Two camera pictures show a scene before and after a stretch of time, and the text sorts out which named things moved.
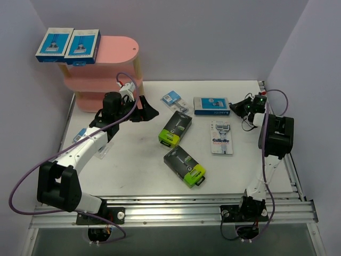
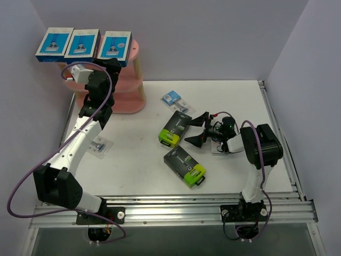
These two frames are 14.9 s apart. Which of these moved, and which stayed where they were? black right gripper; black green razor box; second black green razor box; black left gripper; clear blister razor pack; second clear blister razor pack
Moved: black right gripper; black left gripper
Stayed: black green razor box; second black green razor box; second clear blister razor pack; clear blister razor pack
